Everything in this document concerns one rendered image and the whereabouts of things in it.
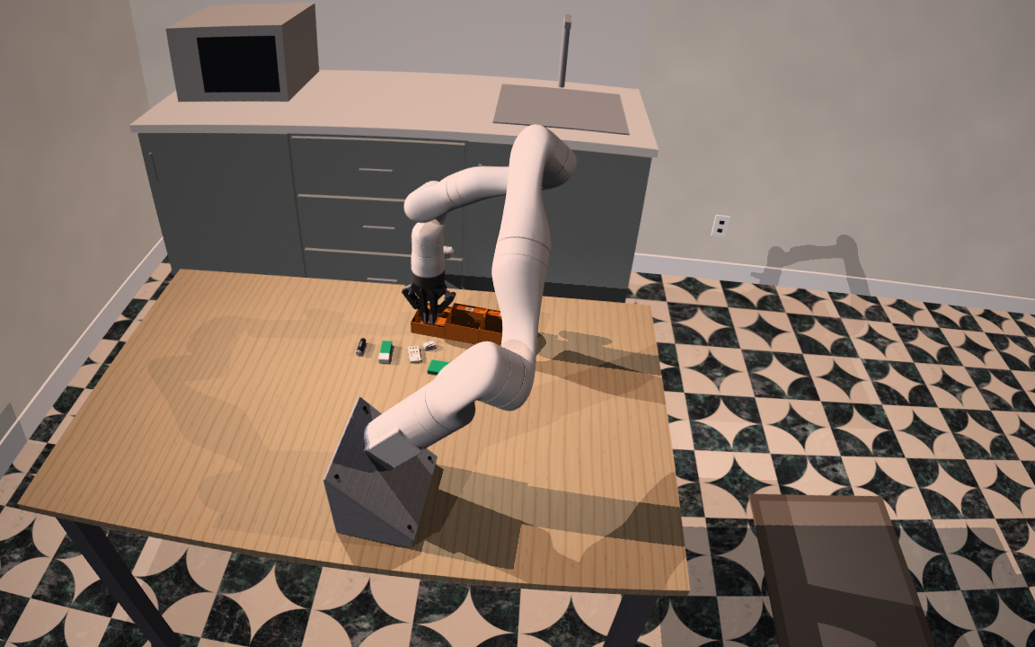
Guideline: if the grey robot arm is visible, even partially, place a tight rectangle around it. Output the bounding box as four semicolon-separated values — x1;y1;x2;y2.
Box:
364;125;576;471

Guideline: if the orange rack of three bins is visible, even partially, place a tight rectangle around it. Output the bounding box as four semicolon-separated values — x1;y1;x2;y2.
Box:
411;303;502;346

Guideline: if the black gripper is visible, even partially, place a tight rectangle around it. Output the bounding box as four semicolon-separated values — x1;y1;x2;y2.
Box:
402;271;456;325

